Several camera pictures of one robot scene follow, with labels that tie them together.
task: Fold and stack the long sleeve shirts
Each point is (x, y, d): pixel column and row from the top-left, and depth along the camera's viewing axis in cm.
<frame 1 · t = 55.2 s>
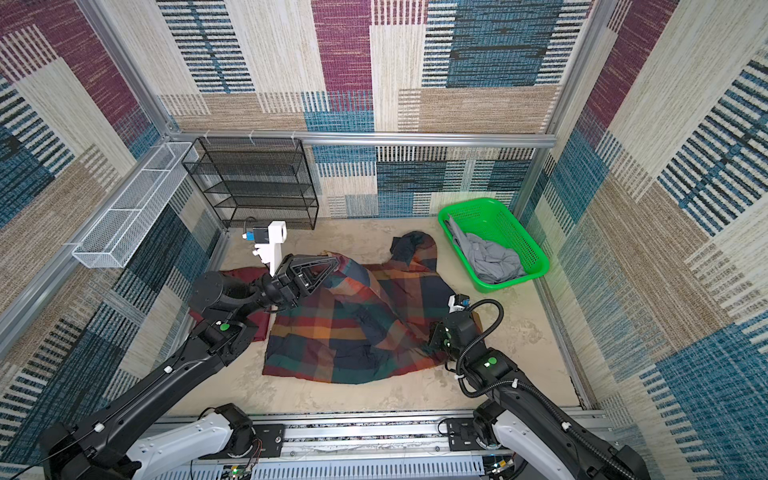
left hand: (335, 263, 51), fingers closed
right hand: (432, 329, 83), fingers open
multicolour plaid long sleeve shirt: (365, 323, 77), point 17 cm above the table
grey shirt: (492, 263, 100), point 8 cm above the table
green plastic laundry basket: (490, 221, 119), point 3 cm above the table

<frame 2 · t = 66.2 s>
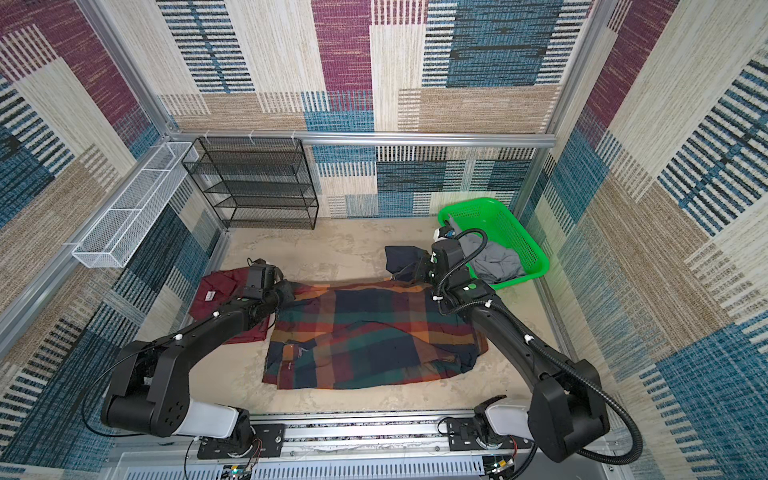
left hand: (288, 285, 92), fingers closed
right hand: (419, 263, 83), fingers closed
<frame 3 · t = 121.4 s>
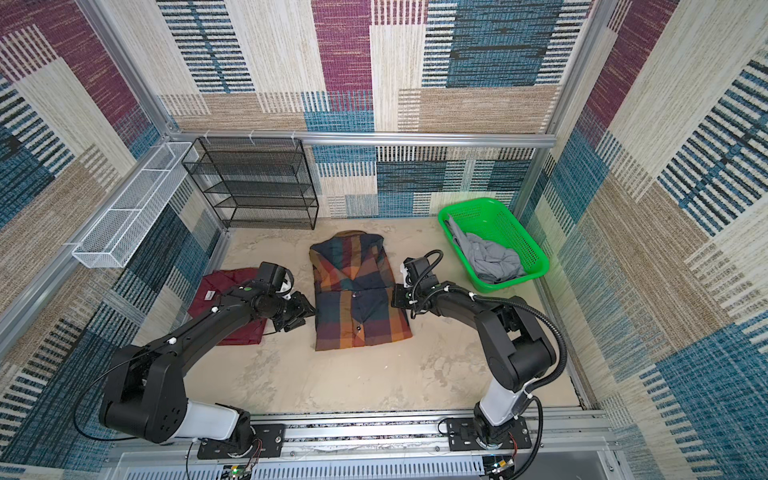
left hand: (313, 310, 86), fingers open
right hand: (393, 300, 93), fingers closed
multicolour plaid long sleeve shirt: (355, 296, 94), point 7 cm above the table
the other named things where they were.

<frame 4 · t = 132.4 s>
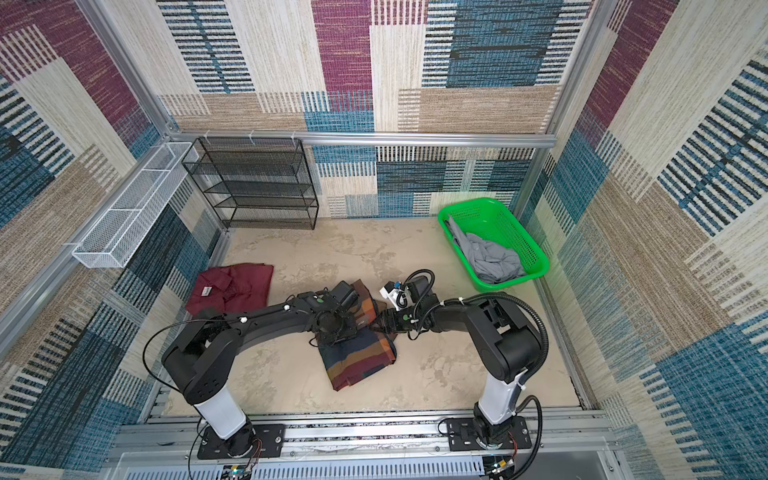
left hand: (355, 334, 89), fingers open
right hand: (375, 330, 89), fingers open
multicolour plaid long sleeve shirt: (361, 355, 85), point 4 cm above the table
the other named things where they were.

